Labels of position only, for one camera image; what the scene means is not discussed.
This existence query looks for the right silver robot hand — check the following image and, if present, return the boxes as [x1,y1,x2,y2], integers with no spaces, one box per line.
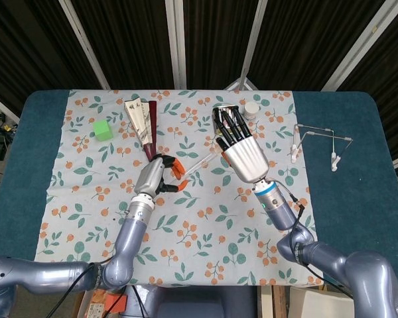
[213,106,269,184]

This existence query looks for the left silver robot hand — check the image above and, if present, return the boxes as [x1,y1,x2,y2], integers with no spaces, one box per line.
[133,153,190,197]

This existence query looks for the clear glass test tube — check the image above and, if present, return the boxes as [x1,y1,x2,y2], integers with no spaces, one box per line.
[182,150,218,176]

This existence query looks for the small white jar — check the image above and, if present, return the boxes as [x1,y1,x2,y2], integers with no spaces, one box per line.
[244,101,261,121]

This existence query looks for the gold and black tin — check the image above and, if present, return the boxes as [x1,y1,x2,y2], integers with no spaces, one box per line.
[212,105,243,136]

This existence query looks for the orange fruit print tablecloth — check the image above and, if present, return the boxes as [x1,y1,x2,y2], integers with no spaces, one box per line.
[33,89,326,288]

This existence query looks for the dark red folding fan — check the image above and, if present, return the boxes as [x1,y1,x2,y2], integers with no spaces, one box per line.
[124,97,163,163]

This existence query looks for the green cube box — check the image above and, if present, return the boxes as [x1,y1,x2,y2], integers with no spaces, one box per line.
[92,119,114,142]

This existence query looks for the blue table cover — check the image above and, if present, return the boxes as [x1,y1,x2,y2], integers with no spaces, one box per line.
[0,89,398,288]

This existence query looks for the orange box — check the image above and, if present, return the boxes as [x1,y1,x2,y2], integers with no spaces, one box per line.
[105,291,129,314]

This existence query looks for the printed cardboard box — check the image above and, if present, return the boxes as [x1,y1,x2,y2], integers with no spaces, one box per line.
[82,288,110,318]

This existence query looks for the white flat board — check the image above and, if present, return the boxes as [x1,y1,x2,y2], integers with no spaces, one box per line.
[290,286,356,318]

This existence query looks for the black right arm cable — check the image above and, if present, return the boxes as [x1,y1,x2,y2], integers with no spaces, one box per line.
[278,182,356,299]

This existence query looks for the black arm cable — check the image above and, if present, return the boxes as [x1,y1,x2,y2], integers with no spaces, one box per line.
[278,182,356,299]
[49,261,100,318]

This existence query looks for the metal wire stand white clips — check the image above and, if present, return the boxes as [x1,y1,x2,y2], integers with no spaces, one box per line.
[290,123,354,172]

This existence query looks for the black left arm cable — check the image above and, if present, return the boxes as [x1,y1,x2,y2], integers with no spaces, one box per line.
[49,261,100,318]

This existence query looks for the white partition frame post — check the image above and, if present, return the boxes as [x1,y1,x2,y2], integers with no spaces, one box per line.
[225,0,269,92]
[58,0,112,90]
[321,0,397,92]
[165,0,188,90]

